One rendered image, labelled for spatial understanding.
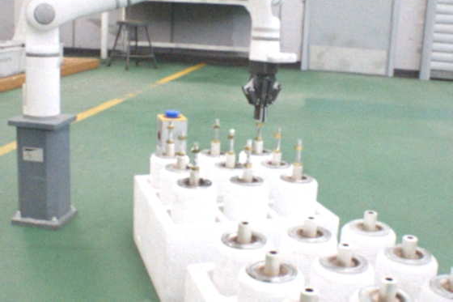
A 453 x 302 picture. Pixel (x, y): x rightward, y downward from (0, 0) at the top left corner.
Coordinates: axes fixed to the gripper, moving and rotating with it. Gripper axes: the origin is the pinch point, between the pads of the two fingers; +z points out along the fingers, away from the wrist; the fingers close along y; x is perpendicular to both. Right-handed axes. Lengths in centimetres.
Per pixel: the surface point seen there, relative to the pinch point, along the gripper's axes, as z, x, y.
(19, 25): -5, -356, -83
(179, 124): 5.2, -19.8, 10.9
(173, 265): 24.7, 16.5, 39.9
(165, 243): 19.9, 15.5, 41.3
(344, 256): 8, 56, 39
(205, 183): 9.7, 13.7, 29.6
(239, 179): 9.9, 15.1, 21.2
